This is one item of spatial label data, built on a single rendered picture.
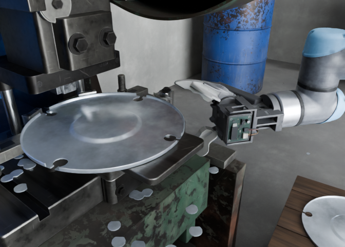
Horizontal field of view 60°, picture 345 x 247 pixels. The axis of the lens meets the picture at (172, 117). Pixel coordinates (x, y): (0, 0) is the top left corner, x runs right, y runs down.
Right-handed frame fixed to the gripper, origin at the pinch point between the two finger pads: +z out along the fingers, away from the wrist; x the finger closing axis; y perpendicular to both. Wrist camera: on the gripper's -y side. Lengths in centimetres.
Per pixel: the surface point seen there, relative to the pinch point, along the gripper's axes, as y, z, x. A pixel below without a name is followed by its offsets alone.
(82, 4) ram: -3.9, 14.2, -20.7
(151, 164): 14.1, 6.8, 0.1
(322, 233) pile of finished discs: 1, -45, 43
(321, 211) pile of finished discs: -7, -50, 43
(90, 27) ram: -0.8, 13.4, -17.5
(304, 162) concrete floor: -73, -99, 78
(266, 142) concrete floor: -98, -89, 78
